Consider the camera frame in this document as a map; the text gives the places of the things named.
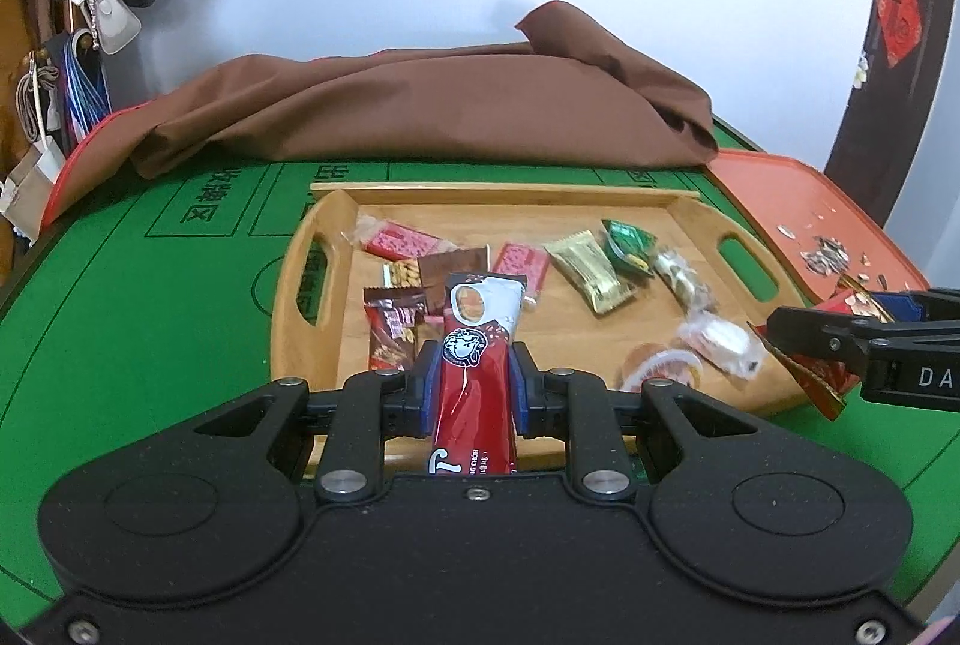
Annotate red-print cracker packet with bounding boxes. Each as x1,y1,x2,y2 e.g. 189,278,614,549
343,216,458,262
491,242,551,308

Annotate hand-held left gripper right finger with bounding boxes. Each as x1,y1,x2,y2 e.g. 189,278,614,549
510,345,760,505

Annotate blue cords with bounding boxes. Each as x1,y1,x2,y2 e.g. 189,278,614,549
64,30,113,140

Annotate clear pink-print snack packet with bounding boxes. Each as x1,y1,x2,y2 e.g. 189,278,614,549
675,311,767,382

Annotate red-brown chocolate bar packet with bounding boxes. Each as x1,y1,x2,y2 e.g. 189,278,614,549
363,286,427,370

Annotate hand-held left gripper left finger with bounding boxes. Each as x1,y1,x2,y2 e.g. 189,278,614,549
191,340,445,505

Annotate white paper bag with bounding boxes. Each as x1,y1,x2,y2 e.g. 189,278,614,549
0,139,68,241

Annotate orange plastic tray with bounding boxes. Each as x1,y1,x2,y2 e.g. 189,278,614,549
705,150,931,308

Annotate clear nougat candy packet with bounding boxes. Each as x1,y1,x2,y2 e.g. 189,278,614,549
649,246,717,312

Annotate brown cake packet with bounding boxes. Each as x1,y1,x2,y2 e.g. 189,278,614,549
416,246,490,316

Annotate pile of sunflower seeds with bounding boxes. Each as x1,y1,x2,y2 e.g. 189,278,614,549
776,202,893,293

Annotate brown table cover cloth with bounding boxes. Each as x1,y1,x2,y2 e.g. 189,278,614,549
41,0,719,226

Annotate small white bag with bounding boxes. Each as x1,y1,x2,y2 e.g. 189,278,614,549
71,0,143,55

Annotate grey cord bundle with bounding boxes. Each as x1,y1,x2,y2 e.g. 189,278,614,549
15,52,61,143

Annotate dark door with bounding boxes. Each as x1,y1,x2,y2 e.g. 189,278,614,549
825,0,960,241

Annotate wooden tray with handles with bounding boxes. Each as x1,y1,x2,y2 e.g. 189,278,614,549
270,184,815,473

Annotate gold snack packet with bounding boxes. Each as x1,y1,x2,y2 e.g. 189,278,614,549
543,229,640,316

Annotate green pea packet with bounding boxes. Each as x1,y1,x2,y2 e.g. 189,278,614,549
600,219,661,278

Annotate red nut bag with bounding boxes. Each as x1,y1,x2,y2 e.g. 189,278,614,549
746,285,897,421

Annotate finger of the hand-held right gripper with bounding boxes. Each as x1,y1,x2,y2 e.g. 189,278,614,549
766,306,960,377
868,289,960,320

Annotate red door decoration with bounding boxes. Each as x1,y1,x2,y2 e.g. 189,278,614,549
876,0,923,70

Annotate red-white coffee stick packet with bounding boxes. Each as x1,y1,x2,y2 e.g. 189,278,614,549
429,272,526,475

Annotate clear jelly cup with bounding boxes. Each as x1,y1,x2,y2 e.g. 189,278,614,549
619,345,706,391

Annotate small peanut packet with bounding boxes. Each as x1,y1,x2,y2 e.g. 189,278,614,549
382,260,425,292

